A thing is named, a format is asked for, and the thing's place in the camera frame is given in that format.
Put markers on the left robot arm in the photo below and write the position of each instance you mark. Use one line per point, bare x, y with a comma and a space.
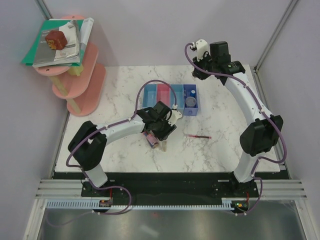
88, 145

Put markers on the pink drawer box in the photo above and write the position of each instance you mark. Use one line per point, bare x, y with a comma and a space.
163, 94

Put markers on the pink glue stick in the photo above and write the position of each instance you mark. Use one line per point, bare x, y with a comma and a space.
150, 138

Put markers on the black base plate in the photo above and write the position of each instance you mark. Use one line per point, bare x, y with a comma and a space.
172, 188

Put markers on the small clear ruler case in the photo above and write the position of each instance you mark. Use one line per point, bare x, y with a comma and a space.
164, 146

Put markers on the sky blue drawer box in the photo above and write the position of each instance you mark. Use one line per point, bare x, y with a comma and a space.
179, 92

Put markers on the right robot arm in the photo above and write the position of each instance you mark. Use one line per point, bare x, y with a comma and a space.
263, 129

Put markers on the aluminium rail frame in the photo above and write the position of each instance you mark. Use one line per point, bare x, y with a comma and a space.
279, 212

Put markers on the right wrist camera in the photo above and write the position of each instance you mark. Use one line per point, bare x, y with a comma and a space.
201, 47

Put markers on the grey manual booklet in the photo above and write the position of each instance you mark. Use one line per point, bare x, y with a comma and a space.
44, 56

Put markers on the red pen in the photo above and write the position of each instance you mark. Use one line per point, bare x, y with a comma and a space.
198, 136

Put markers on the green folder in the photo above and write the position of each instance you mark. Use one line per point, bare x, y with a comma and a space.
47, 25

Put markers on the light blue drawer box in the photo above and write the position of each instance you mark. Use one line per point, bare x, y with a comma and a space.
149, 96

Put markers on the clear jar of paper clips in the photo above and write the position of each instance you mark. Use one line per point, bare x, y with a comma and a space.
190, 102

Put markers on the purple drawer box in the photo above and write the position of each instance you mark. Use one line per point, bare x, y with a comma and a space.
187, 110

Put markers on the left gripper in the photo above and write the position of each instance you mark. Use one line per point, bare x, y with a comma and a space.
163, 135

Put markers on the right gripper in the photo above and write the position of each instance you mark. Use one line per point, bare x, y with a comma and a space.
197, 64

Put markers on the white cable duct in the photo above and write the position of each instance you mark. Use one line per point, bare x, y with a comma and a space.
97, 204

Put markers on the red brown cube box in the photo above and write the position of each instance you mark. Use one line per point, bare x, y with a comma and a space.
56, 40

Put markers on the pink tiered shelf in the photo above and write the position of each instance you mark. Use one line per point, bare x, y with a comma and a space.
80, 86

